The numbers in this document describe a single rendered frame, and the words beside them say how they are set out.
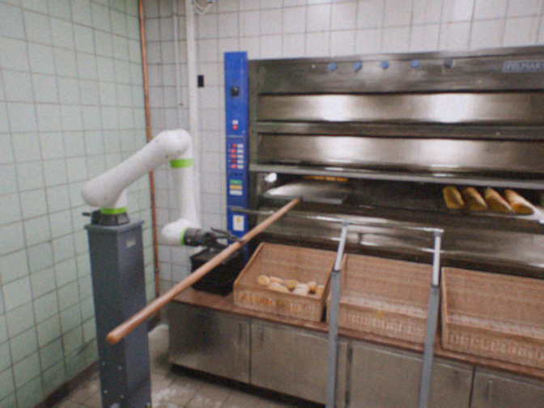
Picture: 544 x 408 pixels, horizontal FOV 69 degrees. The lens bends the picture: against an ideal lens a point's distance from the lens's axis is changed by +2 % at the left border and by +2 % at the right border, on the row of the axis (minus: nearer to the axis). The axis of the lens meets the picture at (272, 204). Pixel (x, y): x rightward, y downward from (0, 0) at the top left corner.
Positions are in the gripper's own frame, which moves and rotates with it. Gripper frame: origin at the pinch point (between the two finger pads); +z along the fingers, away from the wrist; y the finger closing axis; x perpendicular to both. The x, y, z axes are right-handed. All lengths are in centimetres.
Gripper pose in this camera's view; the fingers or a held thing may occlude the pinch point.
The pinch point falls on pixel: (238, 244)
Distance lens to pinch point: 178.5
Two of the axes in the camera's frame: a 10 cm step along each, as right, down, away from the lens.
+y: -0.2, 9.7, 2.2
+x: -3.6, 2.0, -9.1
